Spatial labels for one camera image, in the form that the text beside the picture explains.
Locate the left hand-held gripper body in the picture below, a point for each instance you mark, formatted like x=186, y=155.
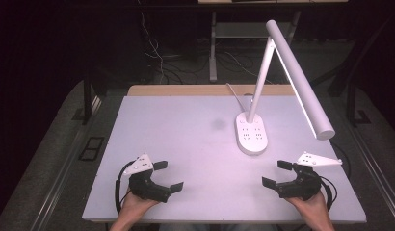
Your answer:
x=144, y=187

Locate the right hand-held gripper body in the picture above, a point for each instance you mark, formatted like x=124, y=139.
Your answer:
x=303, y=187

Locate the person's left hand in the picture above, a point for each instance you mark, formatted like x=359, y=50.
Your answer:
x=134, y=207

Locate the person's right hand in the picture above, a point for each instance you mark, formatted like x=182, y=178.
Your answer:
x=312, y=208

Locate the white table mat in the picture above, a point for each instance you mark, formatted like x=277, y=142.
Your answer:
x=192, y=154

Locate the white desk lamp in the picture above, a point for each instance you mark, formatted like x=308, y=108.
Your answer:
x=295, y=73

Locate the black metal stand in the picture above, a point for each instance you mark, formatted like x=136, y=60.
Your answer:
x=352, y=102
x=87, y=99

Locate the grey metal table frame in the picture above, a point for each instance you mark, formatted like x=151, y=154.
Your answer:
x=213, y=54

